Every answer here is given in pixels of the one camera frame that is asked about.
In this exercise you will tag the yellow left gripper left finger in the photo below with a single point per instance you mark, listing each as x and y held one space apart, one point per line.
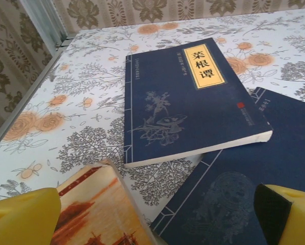
20 222

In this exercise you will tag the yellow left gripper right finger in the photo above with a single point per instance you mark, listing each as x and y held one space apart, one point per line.
300 219

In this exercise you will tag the orange sunset cover book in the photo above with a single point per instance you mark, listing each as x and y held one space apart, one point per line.
96 217

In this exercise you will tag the blue book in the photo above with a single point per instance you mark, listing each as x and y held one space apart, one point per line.
244 178
180 114

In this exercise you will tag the aluminium frame side rail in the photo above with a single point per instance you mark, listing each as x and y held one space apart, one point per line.
25 102

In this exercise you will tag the aluminium frame post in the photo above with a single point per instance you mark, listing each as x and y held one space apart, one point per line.
45 23

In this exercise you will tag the floral table cover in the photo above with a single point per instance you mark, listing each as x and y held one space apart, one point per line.
73 107

